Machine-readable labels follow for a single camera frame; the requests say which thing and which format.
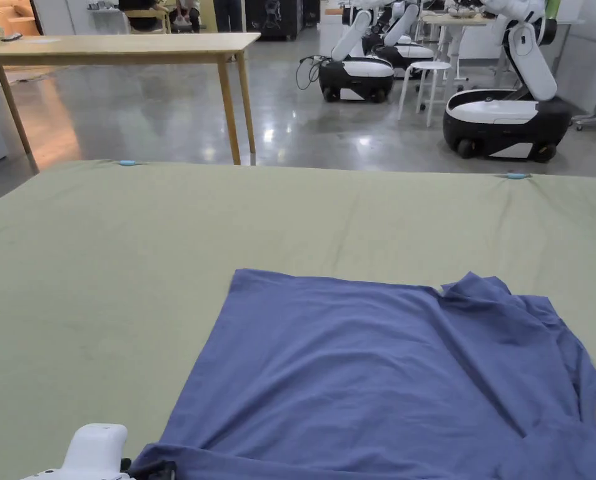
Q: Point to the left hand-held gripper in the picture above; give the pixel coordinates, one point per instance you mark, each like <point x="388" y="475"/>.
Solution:
<point x="95" y="452"/>

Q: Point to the black cabinet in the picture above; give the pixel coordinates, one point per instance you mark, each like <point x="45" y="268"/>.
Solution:
<point x="275" y="17"/>

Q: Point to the white-legged desk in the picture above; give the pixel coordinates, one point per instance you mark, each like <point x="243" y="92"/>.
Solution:
<point x="453" y="35"/>

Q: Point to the dark blue shirt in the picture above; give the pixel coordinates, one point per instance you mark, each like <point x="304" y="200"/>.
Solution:
<point x="377" y="380"/>

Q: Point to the white and black wheeled robot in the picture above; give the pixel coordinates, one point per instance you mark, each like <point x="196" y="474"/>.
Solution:
<point x="403" y="42"/>
<point x="357" y="65"/>
<point x="508" y="100"/>

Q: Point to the blue sheet clip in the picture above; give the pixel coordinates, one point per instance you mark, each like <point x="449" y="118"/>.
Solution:
<point x="516" y="175"/>
<point x="126" y="162"/>

